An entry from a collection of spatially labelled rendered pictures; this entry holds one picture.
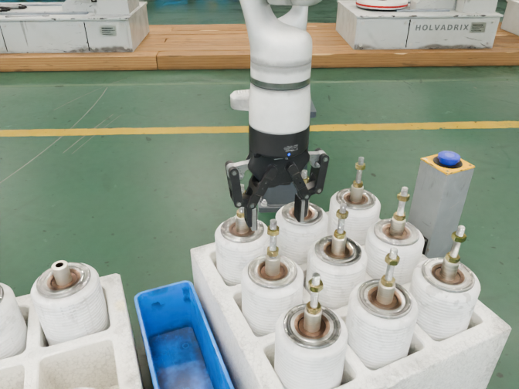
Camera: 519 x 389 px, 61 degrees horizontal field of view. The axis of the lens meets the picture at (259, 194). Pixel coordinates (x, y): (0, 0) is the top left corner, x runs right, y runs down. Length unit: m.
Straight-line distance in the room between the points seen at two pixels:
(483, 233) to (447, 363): 0.65
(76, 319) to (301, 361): 0.33
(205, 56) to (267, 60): 2.08
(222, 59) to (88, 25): 0.74
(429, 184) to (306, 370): 0.47
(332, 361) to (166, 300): 0.40
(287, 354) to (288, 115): 0.30
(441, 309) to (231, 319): 0.31
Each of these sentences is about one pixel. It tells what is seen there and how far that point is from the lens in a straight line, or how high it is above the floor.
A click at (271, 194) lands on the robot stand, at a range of 1.24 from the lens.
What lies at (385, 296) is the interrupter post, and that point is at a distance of 0.65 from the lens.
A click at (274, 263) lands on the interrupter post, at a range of 0.66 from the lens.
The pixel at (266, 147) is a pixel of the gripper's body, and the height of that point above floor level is 0.48.
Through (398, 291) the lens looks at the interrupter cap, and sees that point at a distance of 0.68.
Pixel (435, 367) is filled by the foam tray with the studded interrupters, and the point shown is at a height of 0.17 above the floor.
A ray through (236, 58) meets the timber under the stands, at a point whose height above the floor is 0.06.
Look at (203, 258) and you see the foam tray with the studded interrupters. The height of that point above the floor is 0.18.
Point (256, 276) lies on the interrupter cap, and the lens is 0.67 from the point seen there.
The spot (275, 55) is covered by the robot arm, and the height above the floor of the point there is 0.58.
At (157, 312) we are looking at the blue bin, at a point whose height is 0.06.
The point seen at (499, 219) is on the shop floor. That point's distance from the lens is 1.40.
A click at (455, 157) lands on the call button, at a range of 0.91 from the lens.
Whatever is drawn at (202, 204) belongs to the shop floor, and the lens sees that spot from 1.31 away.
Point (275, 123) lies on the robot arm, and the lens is 0.52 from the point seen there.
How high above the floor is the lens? 0.70
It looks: 32 degrees down
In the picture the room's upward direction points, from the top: straight up
